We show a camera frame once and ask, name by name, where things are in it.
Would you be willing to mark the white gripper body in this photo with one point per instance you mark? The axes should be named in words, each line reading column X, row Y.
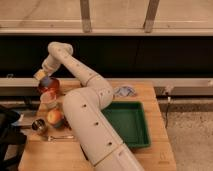
column 51, row 64

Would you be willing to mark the red bowl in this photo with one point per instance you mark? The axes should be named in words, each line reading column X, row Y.
column 54, row 86

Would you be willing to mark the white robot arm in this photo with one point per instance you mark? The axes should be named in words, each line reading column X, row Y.
column 82, row 107

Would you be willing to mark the small white pink cup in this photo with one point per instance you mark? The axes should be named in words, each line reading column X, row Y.
column 49, row 99

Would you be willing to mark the peach apple toy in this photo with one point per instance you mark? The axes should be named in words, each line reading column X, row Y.
column 55, row 118

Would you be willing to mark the small metal cup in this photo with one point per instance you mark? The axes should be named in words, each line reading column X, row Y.
column 39, row 126

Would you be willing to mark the silver fork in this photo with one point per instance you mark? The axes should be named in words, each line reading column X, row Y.
column 51, row 138

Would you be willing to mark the blue white crumpled cloth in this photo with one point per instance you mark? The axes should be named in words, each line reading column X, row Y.
column 124, row 91

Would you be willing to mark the black chair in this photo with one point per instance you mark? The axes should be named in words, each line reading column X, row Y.
column 9, row 135

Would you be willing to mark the green plastic tray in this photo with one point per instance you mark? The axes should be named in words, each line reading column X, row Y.
column 129, row 121

